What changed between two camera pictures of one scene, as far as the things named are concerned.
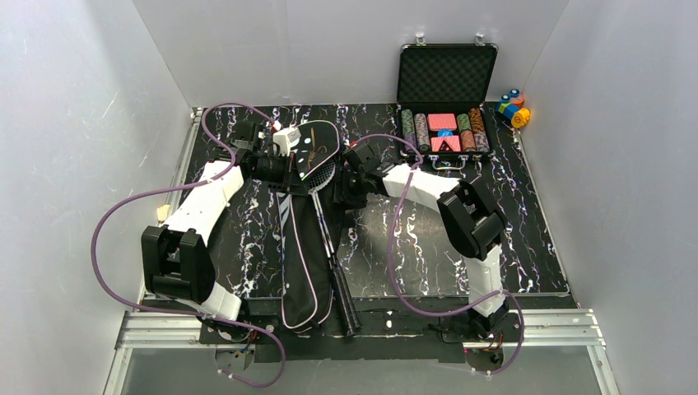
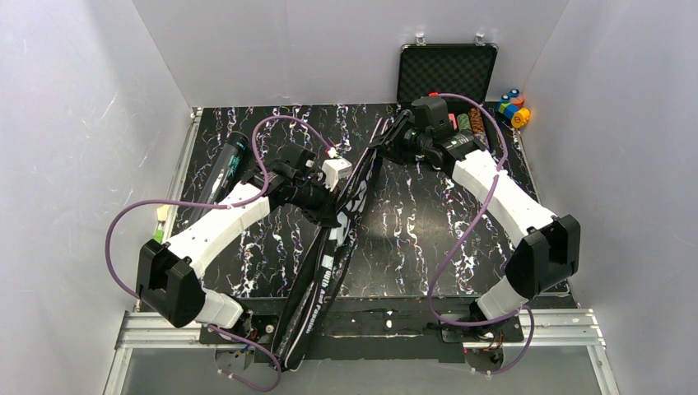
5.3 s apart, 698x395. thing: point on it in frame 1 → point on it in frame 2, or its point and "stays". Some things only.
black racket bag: x=305 y=271 → x=314 y=285
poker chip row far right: x=477 y=127 stays
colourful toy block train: x=510 y=107 stays
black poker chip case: x=442 y=100 stays
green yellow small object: x=162 y=212 stays
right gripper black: x=348 y=192 → x=397 y=139
